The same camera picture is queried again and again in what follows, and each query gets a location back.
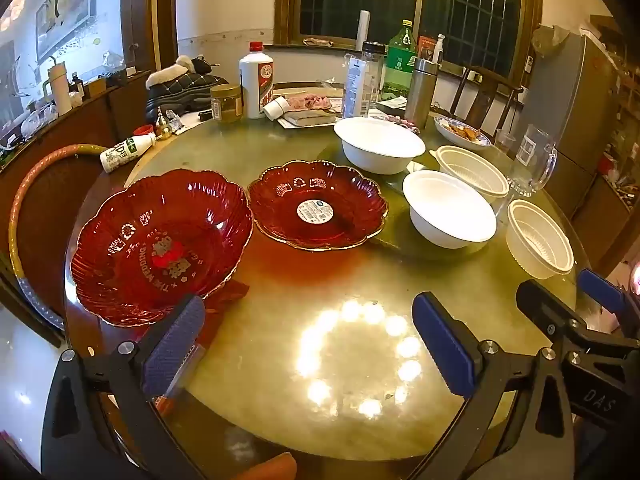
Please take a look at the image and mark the green plastic bottle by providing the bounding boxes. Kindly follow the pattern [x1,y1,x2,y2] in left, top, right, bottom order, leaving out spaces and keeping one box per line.
[382,20,418,103]

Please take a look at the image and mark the small clear glass cup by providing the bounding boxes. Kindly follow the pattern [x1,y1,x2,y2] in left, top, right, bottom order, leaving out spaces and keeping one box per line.
[494,129,516,158]

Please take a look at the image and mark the white tumbler with handle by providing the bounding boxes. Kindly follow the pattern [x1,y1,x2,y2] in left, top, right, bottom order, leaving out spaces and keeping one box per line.
[47,57,74,116]

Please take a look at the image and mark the wooden chair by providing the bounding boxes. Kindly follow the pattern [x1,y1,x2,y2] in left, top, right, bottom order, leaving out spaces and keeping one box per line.
[450,65,525,131]

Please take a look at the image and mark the clear plastic bags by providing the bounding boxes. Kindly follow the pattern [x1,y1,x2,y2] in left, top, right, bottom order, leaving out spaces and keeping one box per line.
[20,101,60,133]

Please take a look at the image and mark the clear glass pitcher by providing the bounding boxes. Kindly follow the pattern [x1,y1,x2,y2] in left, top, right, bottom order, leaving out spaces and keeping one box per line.
[507,125,558,197]

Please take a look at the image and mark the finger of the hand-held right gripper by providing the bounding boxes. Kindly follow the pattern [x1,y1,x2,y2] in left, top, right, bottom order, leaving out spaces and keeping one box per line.
[517,280,591,348]
[579,267,640,338]

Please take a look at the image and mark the white liquor bottle red cap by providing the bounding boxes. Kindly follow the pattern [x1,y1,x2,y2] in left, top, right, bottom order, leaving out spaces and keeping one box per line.
[239,41,275,120]

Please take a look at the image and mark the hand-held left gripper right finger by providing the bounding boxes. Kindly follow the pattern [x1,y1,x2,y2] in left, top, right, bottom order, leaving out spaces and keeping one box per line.
[412,291,576,480]

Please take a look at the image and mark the white paper roll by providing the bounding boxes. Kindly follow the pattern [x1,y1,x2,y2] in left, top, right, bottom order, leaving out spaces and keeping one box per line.
[356,10,373,53]

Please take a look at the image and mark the steel thermos flask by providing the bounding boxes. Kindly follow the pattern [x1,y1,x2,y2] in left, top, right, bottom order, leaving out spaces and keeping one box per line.
[405,57,440,130]

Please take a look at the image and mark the white milk bottle green label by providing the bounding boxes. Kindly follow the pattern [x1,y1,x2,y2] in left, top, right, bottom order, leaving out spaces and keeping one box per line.
[100,132,157,174]

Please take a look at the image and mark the white disposable bowl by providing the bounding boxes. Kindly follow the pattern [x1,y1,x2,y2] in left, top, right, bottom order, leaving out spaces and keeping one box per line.
[333,117,427,176]
[402,170,497,250]

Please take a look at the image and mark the cream ribbed plastic bowl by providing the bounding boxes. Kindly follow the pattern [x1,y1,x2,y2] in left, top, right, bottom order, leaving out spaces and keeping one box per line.
[506,199,575,280]
[431,145,511,206]

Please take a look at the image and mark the multicoloured hula hoop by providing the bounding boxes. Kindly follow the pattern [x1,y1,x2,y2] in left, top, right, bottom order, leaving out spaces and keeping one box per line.
[9,144,108,333]

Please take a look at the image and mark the blue patterned plate with food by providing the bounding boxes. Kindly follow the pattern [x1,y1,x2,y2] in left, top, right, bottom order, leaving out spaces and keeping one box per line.
[434,116,493,149]

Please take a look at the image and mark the sideboard mirror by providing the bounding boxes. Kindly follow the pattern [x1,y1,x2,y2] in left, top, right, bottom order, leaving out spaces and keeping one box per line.
[0,0,126,111]

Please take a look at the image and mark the grey refrigerator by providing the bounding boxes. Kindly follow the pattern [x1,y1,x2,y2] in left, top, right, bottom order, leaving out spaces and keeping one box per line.
[520,35,621,196]

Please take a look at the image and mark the black fur-lined boots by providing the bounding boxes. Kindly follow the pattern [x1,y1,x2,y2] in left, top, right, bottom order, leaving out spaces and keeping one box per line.
[145,55,231,111]

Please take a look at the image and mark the wooden sideboard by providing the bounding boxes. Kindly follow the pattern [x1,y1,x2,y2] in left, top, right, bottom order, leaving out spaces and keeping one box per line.
[0,70,151,331]

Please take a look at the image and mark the pink meat package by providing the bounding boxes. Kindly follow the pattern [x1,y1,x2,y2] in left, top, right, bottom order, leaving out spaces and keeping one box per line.
[289,92,333,111]

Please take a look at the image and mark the grey book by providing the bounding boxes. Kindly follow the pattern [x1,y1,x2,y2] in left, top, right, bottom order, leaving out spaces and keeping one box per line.
[277,109,337,130]

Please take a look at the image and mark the white labelled clear container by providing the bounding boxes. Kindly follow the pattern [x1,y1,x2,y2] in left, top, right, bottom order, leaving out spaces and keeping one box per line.
[342,55,372,118]

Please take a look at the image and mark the cluttered shelf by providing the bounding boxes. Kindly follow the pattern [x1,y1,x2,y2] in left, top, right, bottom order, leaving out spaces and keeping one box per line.
[597,15,640,206]

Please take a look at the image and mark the small white cup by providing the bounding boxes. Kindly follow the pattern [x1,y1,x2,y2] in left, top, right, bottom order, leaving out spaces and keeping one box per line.
[263,96,291,122]

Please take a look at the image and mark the gold lidded jar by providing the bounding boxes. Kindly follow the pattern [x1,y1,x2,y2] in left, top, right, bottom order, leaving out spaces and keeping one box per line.
[210,84,243,123]

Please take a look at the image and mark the framed wall picture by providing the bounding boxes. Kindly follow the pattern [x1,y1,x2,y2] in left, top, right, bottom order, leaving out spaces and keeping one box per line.
[35,0,99,63]

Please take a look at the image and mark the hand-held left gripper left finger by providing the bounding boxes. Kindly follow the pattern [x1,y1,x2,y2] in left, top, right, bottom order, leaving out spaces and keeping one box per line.
[42,294,206,480]

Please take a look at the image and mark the pink wrapped candies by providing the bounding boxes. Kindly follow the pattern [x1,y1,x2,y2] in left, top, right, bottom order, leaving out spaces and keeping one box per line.
[384,116,422,135]

